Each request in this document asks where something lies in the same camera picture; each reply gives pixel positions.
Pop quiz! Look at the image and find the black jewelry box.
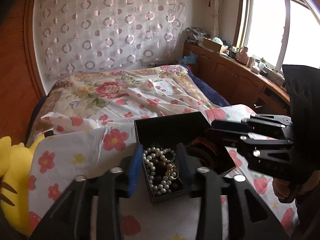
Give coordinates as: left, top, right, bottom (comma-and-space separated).
135, 112, 236, 204

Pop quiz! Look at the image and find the person's right hand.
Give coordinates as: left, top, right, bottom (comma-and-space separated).
272, 170, 319, 199

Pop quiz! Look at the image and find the wooden window sill cabinet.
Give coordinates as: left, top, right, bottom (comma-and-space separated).
183, 43, 290, 116

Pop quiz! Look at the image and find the navy blue blanket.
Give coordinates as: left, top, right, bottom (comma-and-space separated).
182, 65, 230, 107

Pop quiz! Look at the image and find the pink bottle on sill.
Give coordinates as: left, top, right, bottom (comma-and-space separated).
237, 46, 249, 65

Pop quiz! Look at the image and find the gold pearl brooch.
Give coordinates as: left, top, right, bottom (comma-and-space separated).
166, 166, 179, 180

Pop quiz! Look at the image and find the flower strawberry print blanket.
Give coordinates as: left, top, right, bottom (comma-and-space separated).
28, 103, 299, 240

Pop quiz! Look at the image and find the yellow plush toy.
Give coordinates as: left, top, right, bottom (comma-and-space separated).
0, 130, 54, 237

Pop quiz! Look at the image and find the cardboard box on cabinet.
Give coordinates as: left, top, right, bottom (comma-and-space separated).
202, 38, 228, 53

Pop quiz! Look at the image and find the blue plastic bag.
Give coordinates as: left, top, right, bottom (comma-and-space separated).
176, 51, 198, 65

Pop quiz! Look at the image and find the stack of papers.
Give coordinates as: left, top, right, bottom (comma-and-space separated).
186, 27, 210, 44

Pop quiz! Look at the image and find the rose floral quilt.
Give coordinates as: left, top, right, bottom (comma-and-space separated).
27, 65, 217, 145

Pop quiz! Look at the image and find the sheer circle pattern curtain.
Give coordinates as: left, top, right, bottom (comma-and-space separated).
34, 0, 185, 79

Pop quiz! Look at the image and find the window with frame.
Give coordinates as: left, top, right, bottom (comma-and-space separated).
236, 0, 319, 73

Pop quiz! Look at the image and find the white pearl necklace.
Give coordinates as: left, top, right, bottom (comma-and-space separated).
142, 146, 177, 197

